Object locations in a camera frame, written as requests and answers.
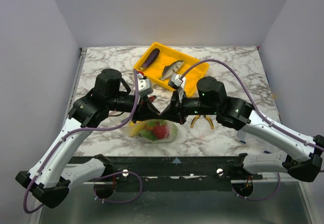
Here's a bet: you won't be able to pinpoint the red black utility knife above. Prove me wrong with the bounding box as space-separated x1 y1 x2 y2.
148 95 156 102

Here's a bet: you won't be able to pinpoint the purple eggplant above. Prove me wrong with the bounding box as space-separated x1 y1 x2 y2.
139 48 160 71

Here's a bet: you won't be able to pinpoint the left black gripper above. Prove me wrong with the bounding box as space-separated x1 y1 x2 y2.
107 91 160 123

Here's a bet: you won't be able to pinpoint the green celery stalk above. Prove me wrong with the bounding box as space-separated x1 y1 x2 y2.
138 122 157 141

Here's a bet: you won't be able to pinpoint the red tomato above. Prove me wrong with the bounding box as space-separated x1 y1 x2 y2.
153 124 170 139

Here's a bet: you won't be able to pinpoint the aluminium extrusion frame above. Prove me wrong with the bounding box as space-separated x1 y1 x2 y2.
27 48 314 224

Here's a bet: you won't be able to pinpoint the grey toy fish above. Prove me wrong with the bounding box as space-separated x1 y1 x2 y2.
159 60 185 81

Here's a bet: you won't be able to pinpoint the clear zip top bag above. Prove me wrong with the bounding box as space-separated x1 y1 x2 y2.
120 120 178 143

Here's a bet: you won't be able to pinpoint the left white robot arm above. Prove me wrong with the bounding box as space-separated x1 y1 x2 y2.
15 68 153 214

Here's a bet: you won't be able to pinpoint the yellow handled pliers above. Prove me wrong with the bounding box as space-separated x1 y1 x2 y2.
190 115 215 130

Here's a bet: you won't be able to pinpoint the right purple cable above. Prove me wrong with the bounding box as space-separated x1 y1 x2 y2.
179 59 324 201

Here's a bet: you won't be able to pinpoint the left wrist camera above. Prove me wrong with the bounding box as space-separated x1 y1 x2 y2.
137 72 153 97

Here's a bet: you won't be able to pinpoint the small clear plastic bag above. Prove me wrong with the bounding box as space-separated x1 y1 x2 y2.
235 130 280 154

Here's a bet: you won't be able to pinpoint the yellow squash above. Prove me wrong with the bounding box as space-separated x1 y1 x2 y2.
128 122 145 137

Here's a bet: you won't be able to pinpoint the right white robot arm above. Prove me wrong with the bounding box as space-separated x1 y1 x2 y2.
161 77 323 182

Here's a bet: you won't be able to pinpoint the yellow plastic tray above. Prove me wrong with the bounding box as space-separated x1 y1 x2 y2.
134 43 209 97

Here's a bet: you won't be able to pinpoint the green cabbage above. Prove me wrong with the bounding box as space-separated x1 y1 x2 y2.
169 123 178 137

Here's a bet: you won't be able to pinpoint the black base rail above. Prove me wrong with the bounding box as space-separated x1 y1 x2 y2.
68 153 269 193

